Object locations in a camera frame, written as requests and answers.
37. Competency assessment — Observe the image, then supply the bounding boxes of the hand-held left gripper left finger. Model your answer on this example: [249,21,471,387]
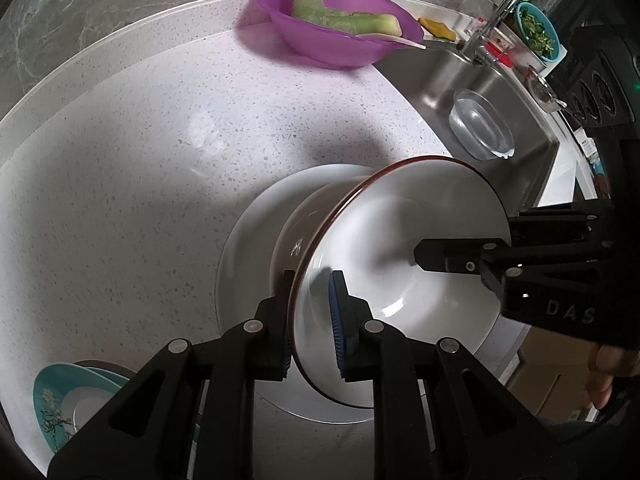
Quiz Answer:
[47,269,296,480]

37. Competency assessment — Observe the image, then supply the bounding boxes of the stainless steel sink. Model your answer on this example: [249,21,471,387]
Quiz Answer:
[372,40,561,211]

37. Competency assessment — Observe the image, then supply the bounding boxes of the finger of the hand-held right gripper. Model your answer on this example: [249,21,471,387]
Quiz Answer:
[414,237,640,348]
[509,197,616,261]

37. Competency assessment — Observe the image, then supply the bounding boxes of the red kitchen tool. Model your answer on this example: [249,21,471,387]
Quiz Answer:
[487,42,513,68]

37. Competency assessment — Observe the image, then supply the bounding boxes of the metal strainer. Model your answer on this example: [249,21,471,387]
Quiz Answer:
[525,67,568,113]

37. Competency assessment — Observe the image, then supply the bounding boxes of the person's right hand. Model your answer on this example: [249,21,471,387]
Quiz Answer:
[586,342,640,411]

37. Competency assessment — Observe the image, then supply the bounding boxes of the large white bowl brown rim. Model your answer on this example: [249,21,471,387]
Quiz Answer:
[270,155,512,408]

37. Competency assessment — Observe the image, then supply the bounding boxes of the clear glass bowl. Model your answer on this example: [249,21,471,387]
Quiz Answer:
[448,88,516,162]

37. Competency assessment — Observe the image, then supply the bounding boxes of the white spoon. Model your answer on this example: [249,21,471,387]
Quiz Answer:
[357,32,427,51]

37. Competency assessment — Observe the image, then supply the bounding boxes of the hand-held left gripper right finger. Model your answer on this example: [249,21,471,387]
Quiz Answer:
[327,269,581,480]

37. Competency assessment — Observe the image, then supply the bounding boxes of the chrome faucet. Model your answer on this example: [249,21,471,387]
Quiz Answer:
[457,0,526,63]

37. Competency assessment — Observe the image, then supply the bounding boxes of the teal colander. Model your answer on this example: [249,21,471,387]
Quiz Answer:
[515,1,561,68]

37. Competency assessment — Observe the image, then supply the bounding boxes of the peeled green vegetable stem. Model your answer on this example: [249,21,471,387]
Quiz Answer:
[290,0,402,33]

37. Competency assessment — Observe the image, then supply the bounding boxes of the large white plate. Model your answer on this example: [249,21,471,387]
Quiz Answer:
[215,164,531,423]

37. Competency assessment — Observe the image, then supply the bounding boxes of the yellow sponge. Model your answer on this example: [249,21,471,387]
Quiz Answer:
[419,16,458,42]

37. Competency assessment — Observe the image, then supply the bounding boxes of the chopped green vegetables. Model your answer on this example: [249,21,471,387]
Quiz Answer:
[520,7,557,56]

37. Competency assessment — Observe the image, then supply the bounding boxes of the teal floral plate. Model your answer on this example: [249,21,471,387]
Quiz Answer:
[32,362,136,461]

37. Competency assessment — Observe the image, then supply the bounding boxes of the purple plastic basin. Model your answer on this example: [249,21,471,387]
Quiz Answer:
[252,0,426,70]

